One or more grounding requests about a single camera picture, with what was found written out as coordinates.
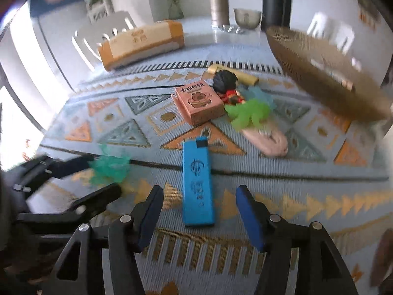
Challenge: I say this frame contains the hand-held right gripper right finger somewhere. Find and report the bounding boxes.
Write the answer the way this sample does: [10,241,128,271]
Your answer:
[236,185,360,295]

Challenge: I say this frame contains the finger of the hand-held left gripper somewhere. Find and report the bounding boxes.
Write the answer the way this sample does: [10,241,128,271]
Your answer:
[18,156,93,185]
[18,184,122,225]

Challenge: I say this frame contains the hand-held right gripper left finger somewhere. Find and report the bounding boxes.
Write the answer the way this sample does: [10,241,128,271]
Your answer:
[46,185,164,295]

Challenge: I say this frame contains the teal translucent toy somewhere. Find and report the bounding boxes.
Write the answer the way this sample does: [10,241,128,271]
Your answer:
[88,144,131,188]

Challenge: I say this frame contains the blue lighter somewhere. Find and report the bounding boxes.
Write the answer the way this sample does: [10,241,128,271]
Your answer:
[182,136,215,228]

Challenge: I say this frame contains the light blue translucent toy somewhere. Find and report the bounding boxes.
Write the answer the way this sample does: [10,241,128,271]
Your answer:
[239,85,277,111]

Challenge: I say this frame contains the golden yellow bar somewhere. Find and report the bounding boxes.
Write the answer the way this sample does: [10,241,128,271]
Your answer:
[207,64,260,86]

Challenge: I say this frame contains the ribbed golden glass bowl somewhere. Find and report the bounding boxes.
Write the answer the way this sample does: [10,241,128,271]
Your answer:
[266,25,393,122]

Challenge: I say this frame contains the patterned blue woven tablecloth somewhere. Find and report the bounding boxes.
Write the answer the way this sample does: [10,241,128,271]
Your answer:
[37,41,393,295]

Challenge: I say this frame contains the beige pink toy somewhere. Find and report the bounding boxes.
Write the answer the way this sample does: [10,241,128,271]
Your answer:
[241,123,289,157]

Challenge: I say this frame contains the green translucent dinosaur toy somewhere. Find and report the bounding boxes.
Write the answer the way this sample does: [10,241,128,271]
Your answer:
[224,97,272,131]

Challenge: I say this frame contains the pink cardboard box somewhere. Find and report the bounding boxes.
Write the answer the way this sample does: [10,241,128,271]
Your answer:
[175,81,226,126]

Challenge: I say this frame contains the white dining chair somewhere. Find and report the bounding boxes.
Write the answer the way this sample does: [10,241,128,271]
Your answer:
[71,10,139,68]
[307,12,355,56]

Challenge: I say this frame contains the brown woven coaster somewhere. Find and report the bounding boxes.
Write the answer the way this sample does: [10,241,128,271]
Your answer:
[370,229,393,288]

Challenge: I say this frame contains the black-haired red figurine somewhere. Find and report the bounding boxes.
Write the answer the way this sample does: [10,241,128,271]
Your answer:
[212,70,246,105]

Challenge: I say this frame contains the kraft paper tissue pack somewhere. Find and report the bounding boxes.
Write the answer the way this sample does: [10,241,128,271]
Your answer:
[98,19,185,72]

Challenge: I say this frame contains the white carved shelf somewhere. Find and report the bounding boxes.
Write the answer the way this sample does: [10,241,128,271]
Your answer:
[86,0,114,25]

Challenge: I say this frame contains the small silver round caps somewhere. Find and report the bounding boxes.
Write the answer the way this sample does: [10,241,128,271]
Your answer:
[213,25,243,34]

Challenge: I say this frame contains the clear glass vase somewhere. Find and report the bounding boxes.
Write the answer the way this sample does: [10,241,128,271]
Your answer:
[166,0,185,20]

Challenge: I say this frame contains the small grey glass bowl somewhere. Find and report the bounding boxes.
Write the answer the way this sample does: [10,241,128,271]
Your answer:
[233,8,262,33]

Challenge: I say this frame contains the silver thermos flask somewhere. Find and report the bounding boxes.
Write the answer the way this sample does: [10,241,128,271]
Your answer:
[208,0,229,28]

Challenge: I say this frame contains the black thermos flask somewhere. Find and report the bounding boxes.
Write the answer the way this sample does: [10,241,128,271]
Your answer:
[262,0,292,31]

